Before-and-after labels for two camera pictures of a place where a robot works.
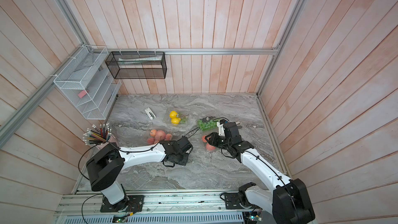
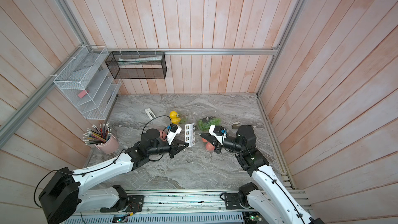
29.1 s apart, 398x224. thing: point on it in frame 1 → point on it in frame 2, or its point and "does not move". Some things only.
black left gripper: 184,161 → 174,149
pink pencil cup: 112,139 does not move
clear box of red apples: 209,147 does not move
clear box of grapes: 207,123 does not move
